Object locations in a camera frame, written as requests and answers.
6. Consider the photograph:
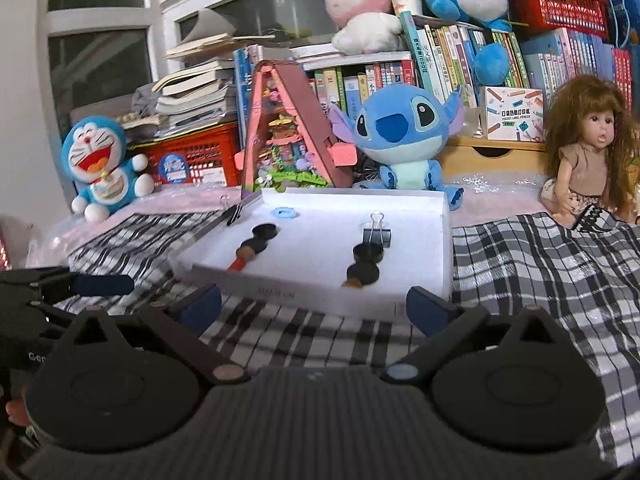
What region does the black round cap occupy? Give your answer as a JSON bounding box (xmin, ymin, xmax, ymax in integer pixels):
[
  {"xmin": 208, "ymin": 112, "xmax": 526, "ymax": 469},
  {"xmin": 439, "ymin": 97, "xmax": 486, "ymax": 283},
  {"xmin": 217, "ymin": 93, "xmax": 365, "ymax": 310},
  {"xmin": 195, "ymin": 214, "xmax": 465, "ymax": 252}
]
[
  {"xmin": 352, "ymin": 242, "xmax": 384, "ymax": 264},
  {"xmin": 252, "ymin": 222, "xmax": 279, "ymax": 240}
]

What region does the large black binder clip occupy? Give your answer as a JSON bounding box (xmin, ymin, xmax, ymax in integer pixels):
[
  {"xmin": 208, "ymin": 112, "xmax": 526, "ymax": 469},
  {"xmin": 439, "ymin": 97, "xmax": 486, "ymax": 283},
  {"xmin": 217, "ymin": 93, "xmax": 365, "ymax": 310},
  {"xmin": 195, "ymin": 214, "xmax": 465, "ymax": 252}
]
[{"xmin": 362, "ymin": 211, "xmax": 392, "ymax": 248}]

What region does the red handled wooden stick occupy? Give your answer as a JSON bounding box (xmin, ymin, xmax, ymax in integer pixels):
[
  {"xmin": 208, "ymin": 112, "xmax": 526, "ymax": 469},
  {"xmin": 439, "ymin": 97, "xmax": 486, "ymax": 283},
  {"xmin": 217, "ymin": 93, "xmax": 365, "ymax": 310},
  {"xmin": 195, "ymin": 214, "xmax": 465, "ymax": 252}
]
[{"xmin": 228, "ymin": 256, "xmax": 252, "ymax": 272}]

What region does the person's hand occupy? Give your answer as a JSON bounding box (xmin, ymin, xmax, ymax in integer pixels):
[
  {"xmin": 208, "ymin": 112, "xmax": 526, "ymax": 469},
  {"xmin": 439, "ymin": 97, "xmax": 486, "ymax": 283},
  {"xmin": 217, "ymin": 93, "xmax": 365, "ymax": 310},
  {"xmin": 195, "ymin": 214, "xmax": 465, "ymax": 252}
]
[{"xmin": 6, "ymin": 385, "xmax": 30, "ymax": 428}]

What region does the black round disc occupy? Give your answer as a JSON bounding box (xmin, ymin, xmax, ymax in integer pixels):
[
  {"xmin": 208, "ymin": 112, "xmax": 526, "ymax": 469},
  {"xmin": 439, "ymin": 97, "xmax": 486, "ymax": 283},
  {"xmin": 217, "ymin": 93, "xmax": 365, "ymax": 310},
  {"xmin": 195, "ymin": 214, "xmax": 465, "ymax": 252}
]
[{"xmin": 346, "ymin": 262, "xmax": 380, "ymax": 287}]

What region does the brown round disc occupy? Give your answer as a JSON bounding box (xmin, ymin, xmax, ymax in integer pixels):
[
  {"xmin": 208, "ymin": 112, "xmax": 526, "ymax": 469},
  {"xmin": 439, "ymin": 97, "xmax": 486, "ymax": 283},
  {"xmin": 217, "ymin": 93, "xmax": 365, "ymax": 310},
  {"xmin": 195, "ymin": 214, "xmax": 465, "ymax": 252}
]
[{"xmin": 342, "ymin": 278, "xmax": 362, "ymax": 288}]

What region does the white cardboard box tray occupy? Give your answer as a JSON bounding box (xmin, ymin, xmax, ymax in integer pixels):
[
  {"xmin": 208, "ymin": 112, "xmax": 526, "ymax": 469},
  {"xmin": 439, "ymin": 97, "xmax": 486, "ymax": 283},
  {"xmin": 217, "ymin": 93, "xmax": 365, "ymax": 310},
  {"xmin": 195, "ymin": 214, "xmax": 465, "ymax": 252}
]
[{"xmin": 169, "ymin": 188, "xmax": 454, "ymax": 323}]

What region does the Doraemon plush toy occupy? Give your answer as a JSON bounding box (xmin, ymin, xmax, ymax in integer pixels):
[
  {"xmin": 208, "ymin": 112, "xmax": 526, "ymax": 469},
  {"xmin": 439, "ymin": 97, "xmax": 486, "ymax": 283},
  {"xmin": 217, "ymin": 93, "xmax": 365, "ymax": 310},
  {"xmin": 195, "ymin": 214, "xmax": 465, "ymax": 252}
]
[{"xmin": 61, "ymin": 116, "xmax": 155, "ymax": 224}]

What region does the black white plaid cloth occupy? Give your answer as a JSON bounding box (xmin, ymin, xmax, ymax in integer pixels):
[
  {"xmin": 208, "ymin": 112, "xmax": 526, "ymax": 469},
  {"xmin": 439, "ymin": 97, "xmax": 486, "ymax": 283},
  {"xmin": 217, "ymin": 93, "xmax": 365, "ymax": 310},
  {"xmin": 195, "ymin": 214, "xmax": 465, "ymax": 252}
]
[{"xmin": 28, "ymin": 208, "xmax": 639, "ymax": 466}]

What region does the small brown round piece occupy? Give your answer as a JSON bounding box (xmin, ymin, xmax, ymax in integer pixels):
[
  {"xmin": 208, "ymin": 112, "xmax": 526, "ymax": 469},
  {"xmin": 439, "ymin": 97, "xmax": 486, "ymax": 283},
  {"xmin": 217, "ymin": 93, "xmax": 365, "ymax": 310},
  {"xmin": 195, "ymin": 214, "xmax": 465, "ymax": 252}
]
[{"xmin": 235, "ymin": 245, "xmax": 256, "ymax": 261}]

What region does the black binder clip on box edge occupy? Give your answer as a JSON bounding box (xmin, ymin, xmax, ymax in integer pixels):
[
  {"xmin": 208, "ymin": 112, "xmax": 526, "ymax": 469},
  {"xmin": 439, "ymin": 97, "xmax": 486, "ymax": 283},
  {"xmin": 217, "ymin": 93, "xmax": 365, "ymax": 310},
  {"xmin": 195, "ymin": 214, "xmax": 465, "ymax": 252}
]
[{"xmin": 219, "ymin": 194, "xmax": 245, "ymax": 226}]

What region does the red plastic crate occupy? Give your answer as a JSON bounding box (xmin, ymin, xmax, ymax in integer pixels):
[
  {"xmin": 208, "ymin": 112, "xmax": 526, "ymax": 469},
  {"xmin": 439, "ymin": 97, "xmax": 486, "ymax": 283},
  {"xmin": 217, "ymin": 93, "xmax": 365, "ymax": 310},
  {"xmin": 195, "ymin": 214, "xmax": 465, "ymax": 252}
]
[{"xmin": 128, "ymin": 122, "xmax": 241, "ymax": 188}]

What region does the wooden drawer box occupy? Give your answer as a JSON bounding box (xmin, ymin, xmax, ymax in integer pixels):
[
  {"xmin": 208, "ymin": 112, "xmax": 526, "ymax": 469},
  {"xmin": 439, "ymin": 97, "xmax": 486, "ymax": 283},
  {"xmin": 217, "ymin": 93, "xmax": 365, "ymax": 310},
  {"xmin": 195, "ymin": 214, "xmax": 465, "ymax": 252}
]
[{"xmin": 436, "ymin": 136, "xmax": 548, "ymax": 178}]

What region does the blue Stitch plush toy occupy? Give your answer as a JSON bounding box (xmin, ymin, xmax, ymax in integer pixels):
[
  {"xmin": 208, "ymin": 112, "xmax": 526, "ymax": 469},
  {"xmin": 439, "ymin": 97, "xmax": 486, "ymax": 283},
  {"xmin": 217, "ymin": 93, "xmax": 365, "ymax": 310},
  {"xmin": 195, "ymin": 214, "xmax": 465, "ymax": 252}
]
[{"xmin": 328, "ymin": 84, "xmax": 464, "ymax": 210}]

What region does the stack of books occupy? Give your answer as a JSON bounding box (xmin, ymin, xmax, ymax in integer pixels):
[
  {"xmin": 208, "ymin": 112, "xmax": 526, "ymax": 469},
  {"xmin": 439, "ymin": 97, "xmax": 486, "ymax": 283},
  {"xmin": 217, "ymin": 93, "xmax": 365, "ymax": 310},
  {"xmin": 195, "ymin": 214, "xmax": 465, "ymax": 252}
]
[{"xmin": 116, "ymin": 32, "xmax": 276, "ymax": 136}]

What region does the white colourful pencil box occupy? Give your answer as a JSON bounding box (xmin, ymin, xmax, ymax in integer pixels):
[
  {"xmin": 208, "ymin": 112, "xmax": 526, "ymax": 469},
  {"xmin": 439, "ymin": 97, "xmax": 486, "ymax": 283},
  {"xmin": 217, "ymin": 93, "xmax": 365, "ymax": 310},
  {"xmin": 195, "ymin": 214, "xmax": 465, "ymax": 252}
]
[{"xmin": 480, "ymin": 87, "xmax": 544, "ymax": 143}]

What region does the pink triangular toy house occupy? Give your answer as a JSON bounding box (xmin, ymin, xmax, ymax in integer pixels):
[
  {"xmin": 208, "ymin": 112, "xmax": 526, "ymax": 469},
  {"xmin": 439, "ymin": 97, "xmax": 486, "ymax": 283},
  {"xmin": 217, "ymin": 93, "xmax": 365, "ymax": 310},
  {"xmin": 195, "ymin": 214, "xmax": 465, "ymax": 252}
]
[{"xmin": 235, "ymin": 61, "xmax": 358, "ymax": 193}]

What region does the brown haired baby doll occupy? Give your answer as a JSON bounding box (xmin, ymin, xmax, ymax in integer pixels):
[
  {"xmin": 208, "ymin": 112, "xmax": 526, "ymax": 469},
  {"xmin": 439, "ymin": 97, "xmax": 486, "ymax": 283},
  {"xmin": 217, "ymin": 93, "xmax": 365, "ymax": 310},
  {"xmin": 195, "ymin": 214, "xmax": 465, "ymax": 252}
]
[{"xmin": 540, "ymin": 75, "xmax": 636, "ymax": 228}]

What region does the row of shelf books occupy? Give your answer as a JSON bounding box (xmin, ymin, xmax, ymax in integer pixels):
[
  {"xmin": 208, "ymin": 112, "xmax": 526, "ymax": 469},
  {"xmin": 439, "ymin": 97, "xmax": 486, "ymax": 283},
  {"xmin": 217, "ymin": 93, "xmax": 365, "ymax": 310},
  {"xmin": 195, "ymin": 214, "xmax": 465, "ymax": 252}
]
[{"xmin": 233, "ymin": 18, "xmax": 639, "ymax": 114}]

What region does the red basket on shelf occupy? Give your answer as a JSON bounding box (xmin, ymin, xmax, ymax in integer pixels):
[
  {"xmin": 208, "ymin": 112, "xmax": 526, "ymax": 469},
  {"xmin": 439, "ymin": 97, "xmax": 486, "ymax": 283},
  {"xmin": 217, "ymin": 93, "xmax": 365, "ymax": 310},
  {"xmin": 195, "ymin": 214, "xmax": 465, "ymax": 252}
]
[{"xmin": 510, "ymin": 0, "xmax": 608, "ymax": 39}]

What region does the pink bunny plush toy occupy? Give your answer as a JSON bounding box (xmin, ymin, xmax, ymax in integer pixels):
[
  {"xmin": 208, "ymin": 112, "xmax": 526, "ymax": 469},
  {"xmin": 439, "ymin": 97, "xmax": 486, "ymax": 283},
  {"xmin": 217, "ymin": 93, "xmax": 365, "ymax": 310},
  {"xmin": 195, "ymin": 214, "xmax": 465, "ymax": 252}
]
[{"xmin": 324, "ymin": 0, "xmax": 402, "ymax": 55}]

